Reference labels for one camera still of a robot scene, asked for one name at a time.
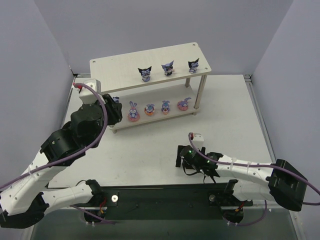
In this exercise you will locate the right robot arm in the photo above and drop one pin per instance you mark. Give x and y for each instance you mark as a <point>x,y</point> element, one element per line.
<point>279,181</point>

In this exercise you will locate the aluminium frame rail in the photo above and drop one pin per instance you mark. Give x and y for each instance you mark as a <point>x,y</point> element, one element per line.
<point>298,226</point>

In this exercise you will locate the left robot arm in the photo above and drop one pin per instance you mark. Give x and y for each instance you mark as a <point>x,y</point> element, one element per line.
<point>25,202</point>

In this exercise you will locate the white two-tier shelf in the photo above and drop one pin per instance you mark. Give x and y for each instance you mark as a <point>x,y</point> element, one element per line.
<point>155,84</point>

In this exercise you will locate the black-hat striped bunny toy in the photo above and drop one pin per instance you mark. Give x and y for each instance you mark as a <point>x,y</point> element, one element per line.
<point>193,66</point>
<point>145,73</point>

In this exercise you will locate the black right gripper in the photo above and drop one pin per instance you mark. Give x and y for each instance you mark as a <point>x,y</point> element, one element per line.
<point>179,156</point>

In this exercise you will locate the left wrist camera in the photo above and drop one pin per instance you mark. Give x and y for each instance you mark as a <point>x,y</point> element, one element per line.
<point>85,95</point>

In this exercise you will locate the bunny holding strawberry cake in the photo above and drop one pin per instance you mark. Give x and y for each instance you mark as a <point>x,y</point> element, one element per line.
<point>165,108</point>

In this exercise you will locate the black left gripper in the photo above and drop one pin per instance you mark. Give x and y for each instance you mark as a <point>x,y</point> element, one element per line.
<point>114,110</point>

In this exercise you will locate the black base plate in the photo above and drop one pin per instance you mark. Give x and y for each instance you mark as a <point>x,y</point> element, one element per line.
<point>170,202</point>

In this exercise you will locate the sitting bunny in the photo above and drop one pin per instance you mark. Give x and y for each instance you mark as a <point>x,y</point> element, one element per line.
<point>133,115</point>

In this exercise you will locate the purple bunny black bow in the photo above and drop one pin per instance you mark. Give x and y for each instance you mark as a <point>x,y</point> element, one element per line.
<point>116,99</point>

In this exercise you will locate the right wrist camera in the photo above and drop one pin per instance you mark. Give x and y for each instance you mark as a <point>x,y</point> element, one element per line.
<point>196,140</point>

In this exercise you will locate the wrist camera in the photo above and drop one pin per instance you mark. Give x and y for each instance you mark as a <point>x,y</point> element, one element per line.
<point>196,140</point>
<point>85,95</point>

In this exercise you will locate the purple bunny with sunglasses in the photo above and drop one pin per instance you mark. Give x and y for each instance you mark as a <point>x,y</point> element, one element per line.
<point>168,68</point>

